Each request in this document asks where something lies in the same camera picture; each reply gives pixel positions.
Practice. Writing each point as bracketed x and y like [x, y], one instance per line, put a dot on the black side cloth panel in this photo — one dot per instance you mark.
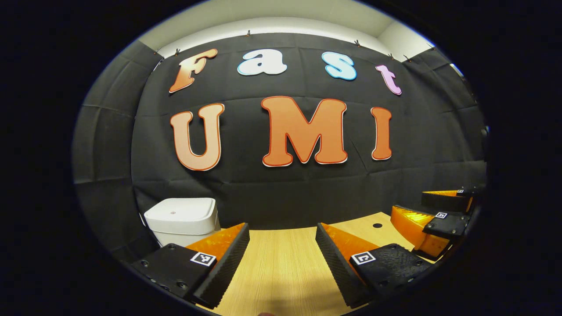
[105, 153]
[452, 131]

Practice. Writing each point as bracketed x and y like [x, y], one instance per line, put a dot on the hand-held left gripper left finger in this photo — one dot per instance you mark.
[226, 267]

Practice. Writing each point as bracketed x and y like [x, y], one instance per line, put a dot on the wooden desktop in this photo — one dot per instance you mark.
[281, 272]

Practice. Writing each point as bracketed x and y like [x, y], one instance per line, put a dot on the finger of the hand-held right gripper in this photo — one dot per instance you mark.
[443, 201]
[448, 224]

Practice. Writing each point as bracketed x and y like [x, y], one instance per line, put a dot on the black backdrop cloth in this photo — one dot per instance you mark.
[285, 197]

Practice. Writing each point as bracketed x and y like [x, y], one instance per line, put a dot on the white desktop garbage bin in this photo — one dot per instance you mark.
[182, 217]

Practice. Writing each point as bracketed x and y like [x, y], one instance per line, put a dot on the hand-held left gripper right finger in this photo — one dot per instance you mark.
[336, 267]

